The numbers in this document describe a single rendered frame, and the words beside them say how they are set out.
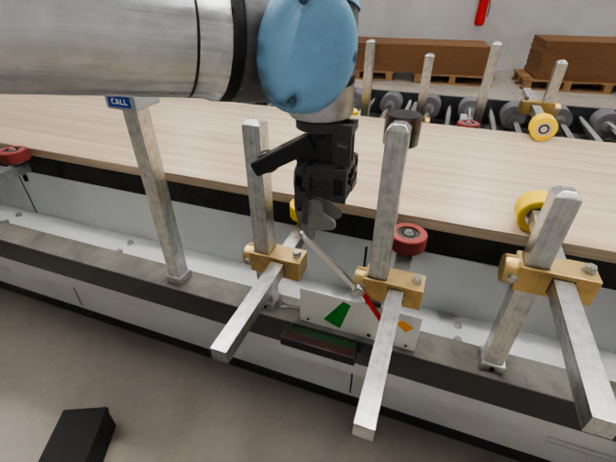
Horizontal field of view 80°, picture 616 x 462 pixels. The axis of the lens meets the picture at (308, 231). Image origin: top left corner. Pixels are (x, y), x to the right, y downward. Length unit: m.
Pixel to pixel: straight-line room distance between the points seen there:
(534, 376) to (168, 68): 0.83
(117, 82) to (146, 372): 1.57
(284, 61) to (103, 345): 1.78
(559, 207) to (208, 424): 1.33
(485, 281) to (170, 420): 1.20
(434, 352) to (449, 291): 0.21
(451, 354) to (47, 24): 0.82
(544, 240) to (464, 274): 0.35
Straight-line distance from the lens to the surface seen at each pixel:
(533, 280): 0.70
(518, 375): 0.89
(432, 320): 1.04
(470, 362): 0.87
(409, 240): 0.79
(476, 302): 1.04
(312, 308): 0.84
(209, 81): 0.28
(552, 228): 0.66
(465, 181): 1.10
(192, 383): 1.68
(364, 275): 0.74
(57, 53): 0.26
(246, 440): 1.52
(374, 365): 0.61
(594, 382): 0.58
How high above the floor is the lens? 1.35
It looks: 34 degrees down
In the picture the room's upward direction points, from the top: straight up
